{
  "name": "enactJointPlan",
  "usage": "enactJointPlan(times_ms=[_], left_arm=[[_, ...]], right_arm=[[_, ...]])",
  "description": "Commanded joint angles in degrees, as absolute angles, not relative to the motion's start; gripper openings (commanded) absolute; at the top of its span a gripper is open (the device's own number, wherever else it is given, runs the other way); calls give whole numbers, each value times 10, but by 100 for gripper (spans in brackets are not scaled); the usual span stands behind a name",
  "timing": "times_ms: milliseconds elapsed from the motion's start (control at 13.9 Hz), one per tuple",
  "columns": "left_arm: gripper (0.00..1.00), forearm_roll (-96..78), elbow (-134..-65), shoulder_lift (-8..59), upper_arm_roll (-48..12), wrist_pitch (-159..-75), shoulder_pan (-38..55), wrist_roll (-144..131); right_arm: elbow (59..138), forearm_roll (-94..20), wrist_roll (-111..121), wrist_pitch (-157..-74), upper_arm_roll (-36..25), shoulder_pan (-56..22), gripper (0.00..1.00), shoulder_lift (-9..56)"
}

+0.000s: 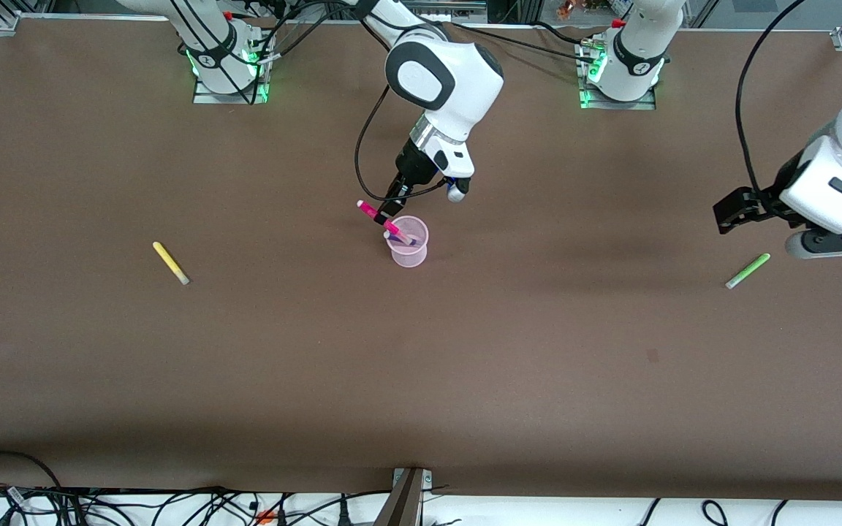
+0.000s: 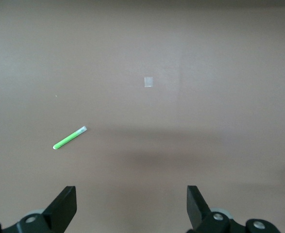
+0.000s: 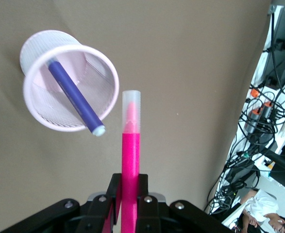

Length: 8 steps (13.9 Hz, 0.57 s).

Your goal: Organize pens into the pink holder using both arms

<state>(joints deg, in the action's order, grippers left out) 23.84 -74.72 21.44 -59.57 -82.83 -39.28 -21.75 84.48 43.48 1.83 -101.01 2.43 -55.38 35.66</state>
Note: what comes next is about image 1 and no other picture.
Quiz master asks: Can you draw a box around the pink highlighter pen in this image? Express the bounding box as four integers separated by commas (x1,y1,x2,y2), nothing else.
357,199,419,246

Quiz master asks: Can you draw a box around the pink plastic pen holder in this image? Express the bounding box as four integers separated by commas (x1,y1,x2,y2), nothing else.
384,216,430,269

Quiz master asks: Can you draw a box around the green highlighter pen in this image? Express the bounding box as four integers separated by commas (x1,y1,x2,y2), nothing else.
725,253,771,290

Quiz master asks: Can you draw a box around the grey power strip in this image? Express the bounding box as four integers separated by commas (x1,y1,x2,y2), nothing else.
421,0,488,23

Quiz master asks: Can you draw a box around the yellow highlighter pen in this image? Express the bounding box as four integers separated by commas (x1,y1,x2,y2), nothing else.
152,241,191,286

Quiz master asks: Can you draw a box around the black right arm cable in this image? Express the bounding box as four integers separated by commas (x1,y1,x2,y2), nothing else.
353,84,451,202

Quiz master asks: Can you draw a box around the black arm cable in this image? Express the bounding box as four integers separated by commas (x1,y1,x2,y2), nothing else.
353,84,451,202
735,0,808,192

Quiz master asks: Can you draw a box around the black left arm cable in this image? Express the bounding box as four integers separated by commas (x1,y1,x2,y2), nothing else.
735,0,808,192

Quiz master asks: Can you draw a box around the black cable to base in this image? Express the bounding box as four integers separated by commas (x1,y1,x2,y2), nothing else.
450,22,597,64

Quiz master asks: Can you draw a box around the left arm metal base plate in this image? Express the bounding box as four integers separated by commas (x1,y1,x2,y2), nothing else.
580,86,657,110

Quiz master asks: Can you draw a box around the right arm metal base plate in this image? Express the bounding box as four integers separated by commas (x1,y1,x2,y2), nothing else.
193,77,270,104

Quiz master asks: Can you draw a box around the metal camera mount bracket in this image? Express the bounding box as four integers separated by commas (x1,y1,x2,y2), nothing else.
377,468,433,526

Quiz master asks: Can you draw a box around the thick black floor cable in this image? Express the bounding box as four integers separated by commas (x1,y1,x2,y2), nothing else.
0,450,64,490

